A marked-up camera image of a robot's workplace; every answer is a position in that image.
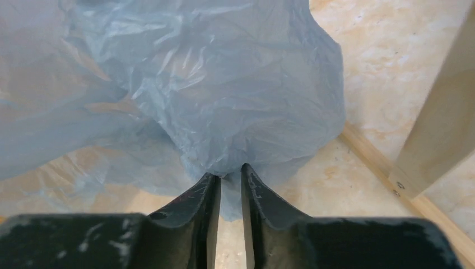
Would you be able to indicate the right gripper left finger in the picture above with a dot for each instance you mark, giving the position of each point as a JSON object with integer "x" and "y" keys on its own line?
{"x": 182, "y": 234}

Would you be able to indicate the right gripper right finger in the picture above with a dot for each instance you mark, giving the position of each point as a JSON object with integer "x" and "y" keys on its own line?
{"x": 278, "y": 235}

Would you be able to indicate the blue plastic trash bag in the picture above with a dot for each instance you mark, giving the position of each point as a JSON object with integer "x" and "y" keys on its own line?
{"x": 103, "y": 99}

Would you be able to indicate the wooden clothes rack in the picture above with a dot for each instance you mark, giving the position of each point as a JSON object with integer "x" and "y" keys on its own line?
{"x": 440, "y": 139}

